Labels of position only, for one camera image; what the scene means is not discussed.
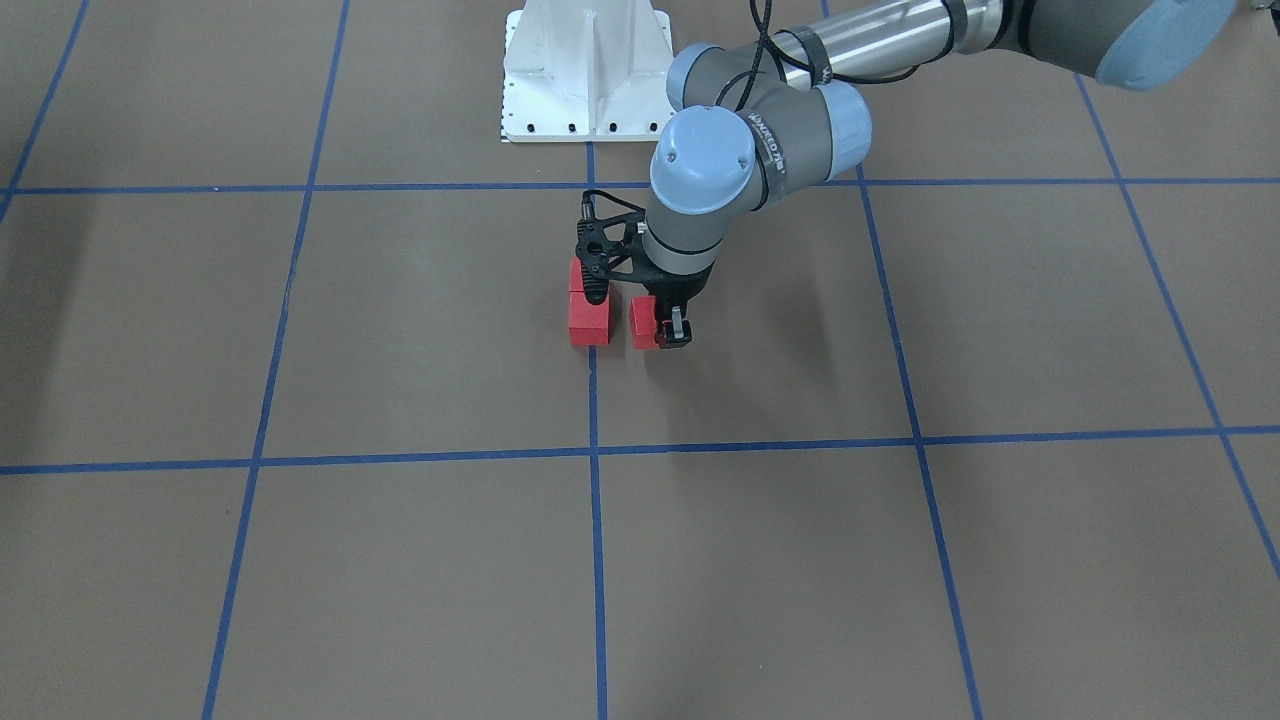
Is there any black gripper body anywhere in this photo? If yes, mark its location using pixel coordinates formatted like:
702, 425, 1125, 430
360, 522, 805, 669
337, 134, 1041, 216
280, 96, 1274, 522
640, 263, 713, 313

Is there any red cube block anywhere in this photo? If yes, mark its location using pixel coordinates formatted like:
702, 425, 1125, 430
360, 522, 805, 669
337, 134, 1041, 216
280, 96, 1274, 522
567, 291, 613, 347
570, 258, 602, 297
628, 293, 659, 351

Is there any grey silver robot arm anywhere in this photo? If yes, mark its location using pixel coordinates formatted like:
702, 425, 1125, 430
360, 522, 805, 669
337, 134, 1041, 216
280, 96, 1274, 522
632, 1, 1234, 348

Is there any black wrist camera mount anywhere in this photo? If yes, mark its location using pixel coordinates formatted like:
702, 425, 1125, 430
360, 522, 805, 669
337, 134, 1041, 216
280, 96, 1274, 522
575, 190, 646, 306

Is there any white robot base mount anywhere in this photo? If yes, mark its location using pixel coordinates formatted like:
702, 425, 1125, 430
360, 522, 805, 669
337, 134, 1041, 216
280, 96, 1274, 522
500, 1, 675, 143

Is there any black braided camera cable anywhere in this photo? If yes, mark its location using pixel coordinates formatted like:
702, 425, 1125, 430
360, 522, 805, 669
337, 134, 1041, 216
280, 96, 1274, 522
581, 0, 931, 231

